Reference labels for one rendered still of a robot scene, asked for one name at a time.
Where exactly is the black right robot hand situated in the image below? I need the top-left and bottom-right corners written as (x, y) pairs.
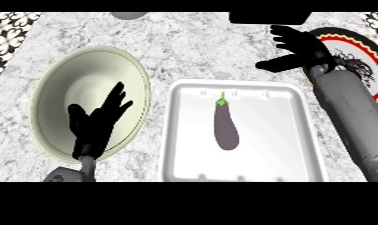
top-left (254, 24), bottom-right (338, 73)

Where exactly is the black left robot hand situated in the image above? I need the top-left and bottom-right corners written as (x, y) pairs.
top-left (67, 81), bottom-right (135, 161)

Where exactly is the red-rimmed patterned plate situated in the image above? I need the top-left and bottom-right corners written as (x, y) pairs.
top-left (300, 26), bottom-right (378, 103)

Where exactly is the white tray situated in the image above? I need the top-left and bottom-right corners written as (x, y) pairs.
top-left (157, 78), bottom-right (331, 183)

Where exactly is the purple eggplant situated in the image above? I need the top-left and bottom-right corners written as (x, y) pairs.
top-left (213, 91), bottom-right (241, 151)

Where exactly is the pale green bowl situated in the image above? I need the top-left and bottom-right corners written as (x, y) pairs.
top-left (30, 45), bottom-right (152, 164)

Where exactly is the grey round object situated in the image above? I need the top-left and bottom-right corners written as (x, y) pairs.
top-left (109, 12), bottom-right (148, 21)

